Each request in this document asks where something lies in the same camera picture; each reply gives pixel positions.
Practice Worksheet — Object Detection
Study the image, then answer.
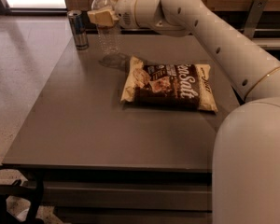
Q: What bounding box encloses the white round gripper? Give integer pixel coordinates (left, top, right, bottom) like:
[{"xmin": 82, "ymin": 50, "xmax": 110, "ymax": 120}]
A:
[{"xmin": 87, "ymin": 0, "xmax": 139, "ymax": 29}]

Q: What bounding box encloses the brown sea salt chip bag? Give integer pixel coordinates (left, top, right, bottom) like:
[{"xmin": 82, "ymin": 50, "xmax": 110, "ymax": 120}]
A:
[{"xmin": 121, "ymin": 56, "xmax": 217, "ymax": 112}]

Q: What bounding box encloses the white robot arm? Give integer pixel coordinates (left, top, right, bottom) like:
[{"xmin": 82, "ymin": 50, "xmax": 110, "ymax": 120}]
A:
[{"xmin": 88, "ymin": 0, "xmax": 280, "ymax": 224}]

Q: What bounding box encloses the grey table drawer unit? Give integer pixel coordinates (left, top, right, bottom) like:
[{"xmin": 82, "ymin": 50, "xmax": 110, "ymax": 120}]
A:
[{"xmin": 21, "ymin": 168, "xmax": 212, "ymax": 224}]

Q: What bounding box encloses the clear plastic water bottle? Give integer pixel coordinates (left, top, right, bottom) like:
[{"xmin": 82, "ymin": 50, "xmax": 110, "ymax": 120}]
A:
[{"xmin": 91, "ymin": 0, "xmax": 120, "ymax": 54}]

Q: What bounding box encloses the black chair frame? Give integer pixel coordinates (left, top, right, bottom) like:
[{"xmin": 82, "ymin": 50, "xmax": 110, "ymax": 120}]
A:
[{"xmin": 0, "ymin": 175, "xmax": 45, "ymax": 224}]

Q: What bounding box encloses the right metal wall bracket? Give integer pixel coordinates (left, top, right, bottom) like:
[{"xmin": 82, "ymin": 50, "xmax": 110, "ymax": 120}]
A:
[{"xmin": 243, "ymin": 0, "xmax": 268, "ymax": 38}]

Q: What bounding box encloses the silver blue redbull can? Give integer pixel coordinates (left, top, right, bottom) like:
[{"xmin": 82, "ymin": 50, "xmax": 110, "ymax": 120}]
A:
[{"xmin": 67, "ymin": 10, "xmax": 89, "ymax": 50}]

